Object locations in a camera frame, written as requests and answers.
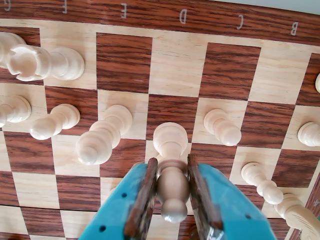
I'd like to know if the light wooden queen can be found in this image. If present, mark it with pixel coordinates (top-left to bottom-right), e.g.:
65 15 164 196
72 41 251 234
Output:
76 104 133 166

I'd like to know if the wooden chessboard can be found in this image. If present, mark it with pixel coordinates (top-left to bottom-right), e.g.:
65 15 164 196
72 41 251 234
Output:
0 0 320 240

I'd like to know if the light wooden pawn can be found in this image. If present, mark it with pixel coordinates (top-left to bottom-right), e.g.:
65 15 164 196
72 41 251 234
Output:
0 95 32 128
29 103 81 141
297 121 320 147
241 162 285 206
203 108 243 147

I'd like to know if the light wooden knight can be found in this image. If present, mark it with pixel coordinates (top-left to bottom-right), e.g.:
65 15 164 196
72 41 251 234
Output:
274 194 320 240

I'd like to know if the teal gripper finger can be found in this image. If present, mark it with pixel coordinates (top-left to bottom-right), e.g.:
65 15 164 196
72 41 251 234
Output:
187 153 276 240
79 157 159 240

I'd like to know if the light wooden king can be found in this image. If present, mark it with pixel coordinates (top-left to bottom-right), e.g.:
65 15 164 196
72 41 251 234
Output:
0 31 27 70

